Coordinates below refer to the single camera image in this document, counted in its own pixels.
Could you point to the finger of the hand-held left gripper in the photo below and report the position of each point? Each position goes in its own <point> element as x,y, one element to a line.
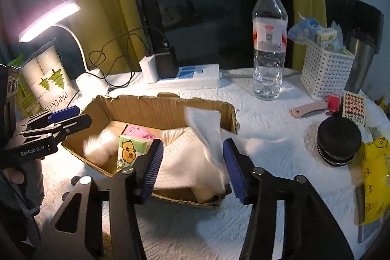
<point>64,114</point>
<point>76,123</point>

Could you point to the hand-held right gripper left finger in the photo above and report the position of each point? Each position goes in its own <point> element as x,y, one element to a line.
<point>152,168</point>

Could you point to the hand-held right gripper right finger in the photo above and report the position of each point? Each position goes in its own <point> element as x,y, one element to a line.
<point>235,170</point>

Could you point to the cartoon print tissue pack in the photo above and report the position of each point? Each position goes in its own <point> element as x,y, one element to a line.
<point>132,153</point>

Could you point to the cardboard box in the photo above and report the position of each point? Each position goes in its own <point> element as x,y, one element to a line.
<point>100,107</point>

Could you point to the white towel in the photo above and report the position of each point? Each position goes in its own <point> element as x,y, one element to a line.
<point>182,156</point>

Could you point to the white fluffy ball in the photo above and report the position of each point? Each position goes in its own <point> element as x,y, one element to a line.
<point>100,145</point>

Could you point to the pink plush toy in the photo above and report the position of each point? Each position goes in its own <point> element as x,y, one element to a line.
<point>141,132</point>

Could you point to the white tissue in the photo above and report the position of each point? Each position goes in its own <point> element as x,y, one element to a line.
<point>207,138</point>

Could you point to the white pack of paper cups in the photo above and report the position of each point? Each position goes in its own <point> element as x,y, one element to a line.
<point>48,77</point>

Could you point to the green pack of paper cups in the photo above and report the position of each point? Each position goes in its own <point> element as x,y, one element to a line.
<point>27,95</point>

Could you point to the white charger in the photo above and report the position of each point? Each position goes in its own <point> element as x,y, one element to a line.
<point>149,68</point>

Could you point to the pink folding knife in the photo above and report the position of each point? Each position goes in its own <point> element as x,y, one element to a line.
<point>307,109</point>

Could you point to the white desk lamp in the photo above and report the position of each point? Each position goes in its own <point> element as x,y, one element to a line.
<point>48,19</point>

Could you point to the white power strip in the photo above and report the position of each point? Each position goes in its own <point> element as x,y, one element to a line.
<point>192,77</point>

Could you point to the black round zip case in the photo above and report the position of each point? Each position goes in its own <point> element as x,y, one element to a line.
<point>338,141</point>

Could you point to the black charger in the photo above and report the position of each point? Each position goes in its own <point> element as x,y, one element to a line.
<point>166,62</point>

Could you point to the small red item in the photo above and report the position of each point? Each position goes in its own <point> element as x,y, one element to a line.
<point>335,103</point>

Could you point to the clear water bottle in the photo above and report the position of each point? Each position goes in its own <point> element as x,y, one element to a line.
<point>269,43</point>

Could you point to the checkered card box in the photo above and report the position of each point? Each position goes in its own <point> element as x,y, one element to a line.
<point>354,107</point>

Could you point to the white plastic basket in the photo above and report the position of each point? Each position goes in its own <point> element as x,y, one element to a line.
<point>326,71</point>

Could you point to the yellow snack packet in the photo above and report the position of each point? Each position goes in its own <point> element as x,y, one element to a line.
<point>374,174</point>

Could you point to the blue packet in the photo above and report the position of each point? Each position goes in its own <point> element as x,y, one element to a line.
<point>304,28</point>

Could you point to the pale yellow tissue pack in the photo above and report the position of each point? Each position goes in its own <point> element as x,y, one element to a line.
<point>326,37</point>

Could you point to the small yellow toy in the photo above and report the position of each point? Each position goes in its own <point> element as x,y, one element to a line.
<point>384,104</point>

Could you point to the steel thermos flask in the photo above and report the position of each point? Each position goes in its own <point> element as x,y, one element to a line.
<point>361,62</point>

